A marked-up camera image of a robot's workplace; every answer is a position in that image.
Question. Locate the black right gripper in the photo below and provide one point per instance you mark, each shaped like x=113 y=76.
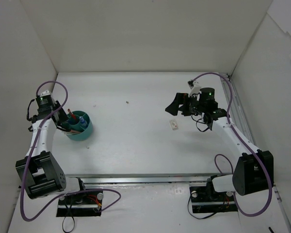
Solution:
x=182 y=104

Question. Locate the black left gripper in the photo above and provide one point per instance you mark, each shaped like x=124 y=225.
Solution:
x=62 y=116

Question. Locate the white boxed eraser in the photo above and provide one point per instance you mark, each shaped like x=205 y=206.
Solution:
x=173 y=124

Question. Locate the red ballpoint pen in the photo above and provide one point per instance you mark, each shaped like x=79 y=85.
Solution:
x=72 y=115

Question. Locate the clear blue-cap glue bottle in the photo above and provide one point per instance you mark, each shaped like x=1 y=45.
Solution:
x=82 y=122

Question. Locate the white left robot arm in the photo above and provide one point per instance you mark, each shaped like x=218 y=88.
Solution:
x=44 y=174

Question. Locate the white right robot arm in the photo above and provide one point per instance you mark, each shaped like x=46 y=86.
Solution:
x=254 y=170

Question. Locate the teal round pen holder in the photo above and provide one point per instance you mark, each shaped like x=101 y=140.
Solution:
x=85 y=133

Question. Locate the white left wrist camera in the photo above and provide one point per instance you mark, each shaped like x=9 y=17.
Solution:
x=45 y=93

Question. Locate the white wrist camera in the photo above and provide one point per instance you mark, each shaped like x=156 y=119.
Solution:
x=194 y=87
x=45 y=93

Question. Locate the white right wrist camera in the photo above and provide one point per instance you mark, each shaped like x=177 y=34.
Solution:
x=194 y=87

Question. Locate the aluminium right side rail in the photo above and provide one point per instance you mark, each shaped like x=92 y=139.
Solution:
x=236 y=111

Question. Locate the aluminium rail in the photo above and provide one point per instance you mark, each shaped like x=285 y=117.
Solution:
x=135 y=179
x=236 y=111

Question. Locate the aluminium front rail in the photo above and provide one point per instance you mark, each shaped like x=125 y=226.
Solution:
x=135 y=179

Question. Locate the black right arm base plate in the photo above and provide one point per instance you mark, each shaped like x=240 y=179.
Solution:
x=204 y=200

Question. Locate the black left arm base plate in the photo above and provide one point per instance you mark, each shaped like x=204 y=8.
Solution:
x=80 y=205

